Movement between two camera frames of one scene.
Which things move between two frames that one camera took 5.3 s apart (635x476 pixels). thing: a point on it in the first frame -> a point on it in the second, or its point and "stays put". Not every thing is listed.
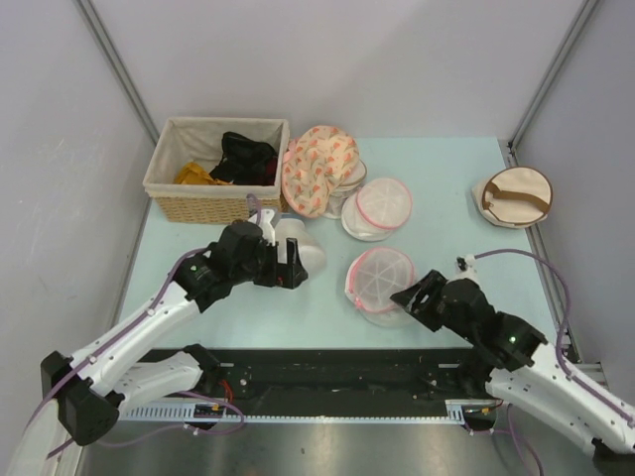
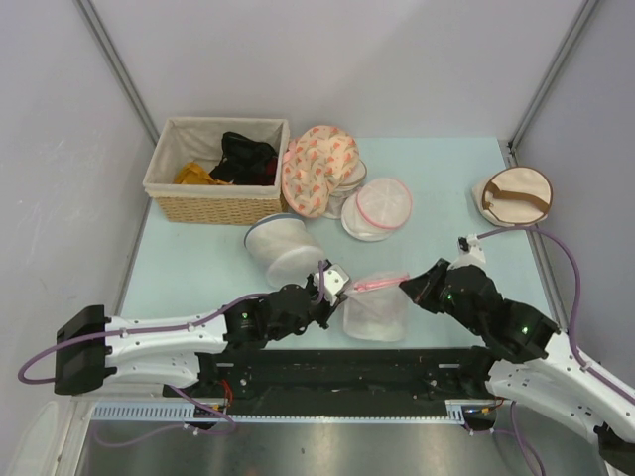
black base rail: x=293 y=376 stays put
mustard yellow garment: x=192 y=174 stays put
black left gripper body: x=245 y=271 -> x=317 y=309
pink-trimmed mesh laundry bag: x=376 y=276 -> x=376 y=307
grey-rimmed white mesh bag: x=312 y=257 stays put
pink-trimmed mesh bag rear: x=376 y=209 stays put
